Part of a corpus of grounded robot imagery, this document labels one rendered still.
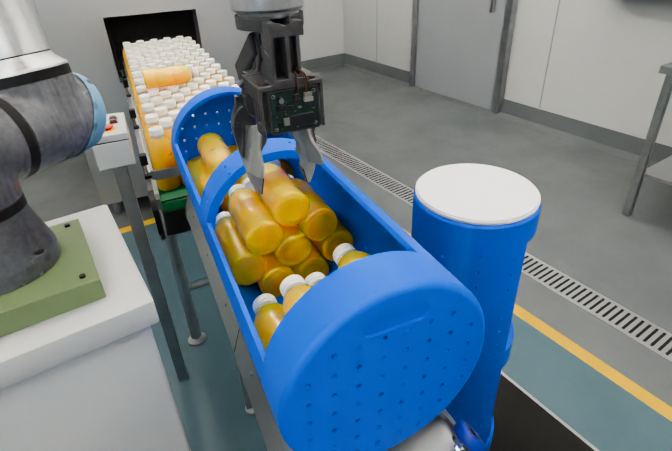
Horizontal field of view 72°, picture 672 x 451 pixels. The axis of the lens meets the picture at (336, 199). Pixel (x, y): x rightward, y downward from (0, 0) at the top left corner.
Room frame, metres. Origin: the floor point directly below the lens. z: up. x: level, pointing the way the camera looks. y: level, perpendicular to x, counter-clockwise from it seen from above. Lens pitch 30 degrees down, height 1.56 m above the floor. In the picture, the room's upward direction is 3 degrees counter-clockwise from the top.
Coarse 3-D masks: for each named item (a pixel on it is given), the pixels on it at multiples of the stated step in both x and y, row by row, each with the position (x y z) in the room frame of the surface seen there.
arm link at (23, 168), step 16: (0, 112) 0.56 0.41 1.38; (16, 112) 0.57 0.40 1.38; (0, 128) 0.54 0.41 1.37; (16, 128) 0.56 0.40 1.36; (0, 144) 0.53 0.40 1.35; (16, 144) 0.55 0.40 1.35; (32, 144) 0.56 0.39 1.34; (0, 160) 0.52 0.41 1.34; (16, 160) 0.54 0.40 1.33; (32, 160) 0.56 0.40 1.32; (0, 176) 0.51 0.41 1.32; (16, 176) 0.54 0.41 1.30; (0, 192) 0.51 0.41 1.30; (16, 192) 0.53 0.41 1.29; (0, 208) 0.50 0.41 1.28
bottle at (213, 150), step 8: (208, 136) 1.07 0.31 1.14; (216, 136) 1.08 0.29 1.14; (200, 144) 1.06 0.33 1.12; (208, 144) 1.03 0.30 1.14; (216, 144) 1.02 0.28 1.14; (224, 144) 1.03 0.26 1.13; (200, 152) 1.04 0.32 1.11; (208, 152) 0.99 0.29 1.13; (216, 152) 0.97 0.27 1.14; (224, 152) 0.98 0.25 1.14; (208, 160) 0.97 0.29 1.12; (216, 160) 0.95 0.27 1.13; (208, 168) 0.96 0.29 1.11
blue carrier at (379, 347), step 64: (192, 128) 1.13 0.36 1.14; (192, 192) 0.82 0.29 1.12; (320, 192) 0.91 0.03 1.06; (384, 256) 0.43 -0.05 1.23; (320, 320) 0.36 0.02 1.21; (384, 320) 0.37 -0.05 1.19; (448, 320) 0.40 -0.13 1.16; (320, 384) 0.33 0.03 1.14; (384, 384) 0.37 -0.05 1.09; (448, 384) 0.41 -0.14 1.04; (320, 448) 0.33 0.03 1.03; (384, 448) 0.37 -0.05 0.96
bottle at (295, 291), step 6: (300, 282) 0.52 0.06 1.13; (288, 288) 0.51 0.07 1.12; (294, 288) 0.50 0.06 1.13; (300, 288) 0.49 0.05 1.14; (306, 288) 0.49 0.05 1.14; (288, 294) 0.49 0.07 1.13; (294, 294) 0.48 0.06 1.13; (300, 294) 0.48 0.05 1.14; (288, 300) 0.48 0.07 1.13; (294, 300) 0.47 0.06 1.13; (288, 306) 0.47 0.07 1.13
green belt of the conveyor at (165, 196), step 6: (180, 180) 1.31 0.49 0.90; (180, 186) 1.27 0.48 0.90; (162, 192) 1.24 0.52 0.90; (168, 192) 1.24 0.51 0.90; (174, 192) 1.23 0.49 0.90; (180, 192) 1.24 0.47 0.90; (186, 192) 1.24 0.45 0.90; (162, 198) 1.21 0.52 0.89; (168, 198) 1.21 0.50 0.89; (174, 198) 1.22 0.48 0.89; (186, 198) 1.23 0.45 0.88; (162, 204) 1.20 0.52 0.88; (168, 204) 1.20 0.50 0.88; (174, 204) 1.21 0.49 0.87; (180, 204) 1.22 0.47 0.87; (168, 210) 1.21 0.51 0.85; (174, 210) 1.22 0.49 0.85
